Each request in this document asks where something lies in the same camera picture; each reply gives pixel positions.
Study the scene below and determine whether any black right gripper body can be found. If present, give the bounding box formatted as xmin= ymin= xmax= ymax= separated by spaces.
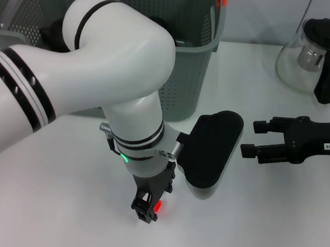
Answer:
xmin=280 ymin=115 xmax=330 ymax=167

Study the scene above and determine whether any black clay teapot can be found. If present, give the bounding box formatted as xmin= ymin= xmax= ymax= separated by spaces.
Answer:
xmin=38 ymin=18 xmax=73 ymax=53

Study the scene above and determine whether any glass teapot with black handle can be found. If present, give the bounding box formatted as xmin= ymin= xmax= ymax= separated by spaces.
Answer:
xmin=273 ymin=15 xmax=330 ymax=105

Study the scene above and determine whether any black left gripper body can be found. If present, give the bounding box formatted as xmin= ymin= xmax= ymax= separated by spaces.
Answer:
xmin=130 ymin=158 xmax=177 ymax=207

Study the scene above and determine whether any left gripper cable with plug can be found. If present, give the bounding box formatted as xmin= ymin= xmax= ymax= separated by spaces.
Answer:
xmin=97 ymin=121 xmax=122 ymax=155

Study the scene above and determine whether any grey perforated storage bin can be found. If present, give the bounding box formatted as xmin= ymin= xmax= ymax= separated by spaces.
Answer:
xmin=0 ymin=0 xmax=228 ymax=126

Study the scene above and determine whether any grey left wrist camera housing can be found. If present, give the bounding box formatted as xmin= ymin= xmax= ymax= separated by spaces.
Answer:
xmin=173 ymin=107 xmax=245 ymax=203

